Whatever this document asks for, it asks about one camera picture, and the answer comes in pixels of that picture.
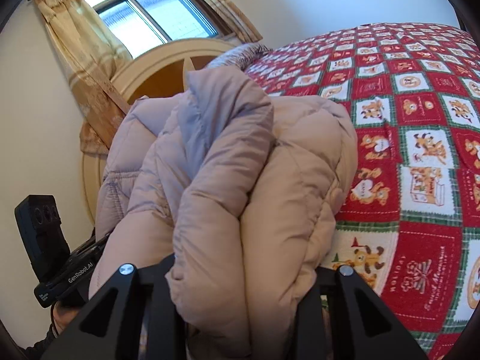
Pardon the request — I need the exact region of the beige quilted down jacket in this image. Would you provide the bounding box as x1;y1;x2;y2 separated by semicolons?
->
89;66;357;359

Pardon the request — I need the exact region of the person's left hand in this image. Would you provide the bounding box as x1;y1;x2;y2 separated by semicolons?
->
50;301;80;337

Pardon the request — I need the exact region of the red patterned bed sheet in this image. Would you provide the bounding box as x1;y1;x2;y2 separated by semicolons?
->
247;23;479;359

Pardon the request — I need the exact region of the left beige curtain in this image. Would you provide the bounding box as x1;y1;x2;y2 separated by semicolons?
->
34;0;133;155

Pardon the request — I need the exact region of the beige curtain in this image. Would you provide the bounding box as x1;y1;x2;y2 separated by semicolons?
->
34;0;133;155
203;0;263;43

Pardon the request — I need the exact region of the cream wooden headboard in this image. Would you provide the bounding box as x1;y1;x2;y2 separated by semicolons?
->
80;38;236;221

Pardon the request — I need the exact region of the striped pillow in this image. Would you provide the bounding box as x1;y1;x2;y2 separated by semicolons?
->
206;42;272;71

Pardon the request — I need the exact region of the right beige curtain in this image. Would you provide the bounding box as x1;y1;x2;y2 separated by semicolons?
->
203;0;263;43

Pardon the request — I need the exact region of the window with frame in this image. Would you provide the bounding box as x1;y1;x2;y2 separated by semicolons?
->
85;0;234;58

